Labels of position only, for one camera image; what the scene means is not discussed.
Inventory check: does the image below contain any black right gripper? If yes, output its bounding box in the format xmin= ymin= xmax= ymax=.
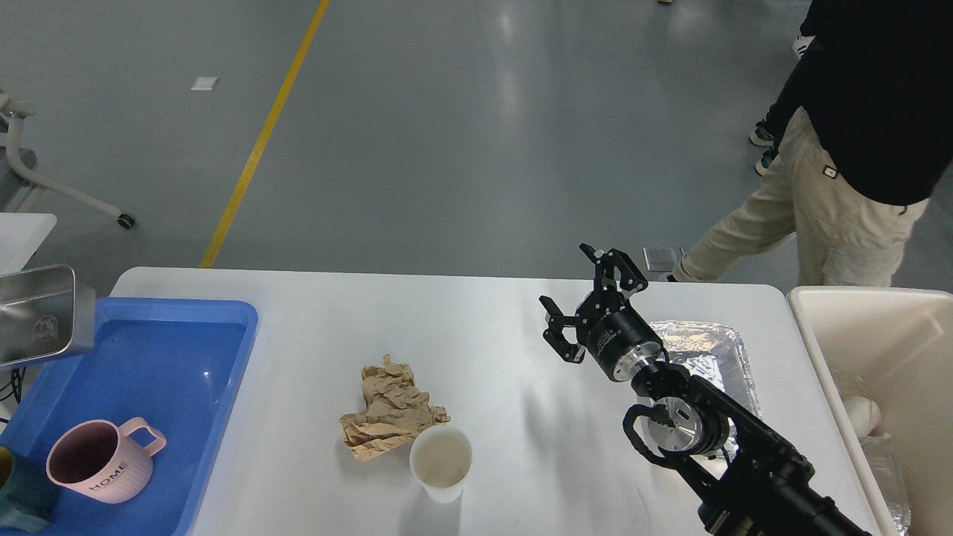
xmin=539 ymin=243 xmax=663 ymax=383

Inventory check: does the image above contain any pink ribbed mug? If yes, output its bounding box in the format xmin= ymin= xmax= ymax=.
xmin=45 ymin=417 xmax=167 ymax=503

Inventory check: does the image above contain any square steel tray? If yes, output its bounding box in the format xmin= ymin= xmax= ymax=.
xmin=1 ymin=264 xmax=96 ymax=369

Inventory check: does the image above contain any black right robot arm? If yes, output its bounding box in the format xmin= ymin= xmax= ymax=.
xmin=539 ymin=243 xmax=864 ymax=535

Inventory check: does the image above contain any aluminium foil tray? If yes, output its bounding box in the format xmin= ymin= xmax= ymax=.
xmin=649 ymin=320 xmax=762 ymax=418

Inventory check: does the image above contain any white paper cup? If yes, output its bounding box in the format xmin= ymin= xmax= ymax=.
xmin=409 ymin=424 xmax=474 ymax=503

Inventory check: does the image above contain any crumpled brown paper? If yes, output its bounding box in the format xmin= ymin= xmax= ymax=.
xmin=338 ymin=355 xmax=450 ymax=462

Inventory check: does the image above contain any bystander in dark trousers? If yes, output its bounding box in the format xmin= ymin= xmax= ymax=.
xmin=748 ymin=119 xmax=777 ymax=176

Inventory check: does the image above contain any beige plastic bin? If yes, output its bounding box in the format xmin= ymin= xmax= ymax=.
xmin=788 ymin=287 xmax=952 ymax=535

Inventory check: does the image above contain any clear plastic bottle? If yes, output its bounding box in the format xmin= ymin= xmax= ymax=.
xmin=858 ymin=434 xmax=912 ymax=535

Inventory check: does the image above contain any person in beige trousers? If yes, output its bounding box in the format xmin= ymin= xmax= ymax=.
xmin=666 ymin=1 xmax=951 ymax=287

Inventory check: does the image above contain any blue plastic tray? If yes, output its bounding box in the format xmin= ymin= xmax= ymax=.
xmin=2 ymin=296 xmax=258 ymax=535

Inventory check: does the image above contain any white side table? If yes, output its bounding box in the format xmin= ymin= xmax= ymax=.
xmin=1 ymin=211 xmax=57 ymax=275

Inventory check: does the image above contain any grey chair base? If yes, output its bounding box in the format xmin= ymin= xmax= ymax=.
xmin=1 ymin=89 xmax=136 ymax=229

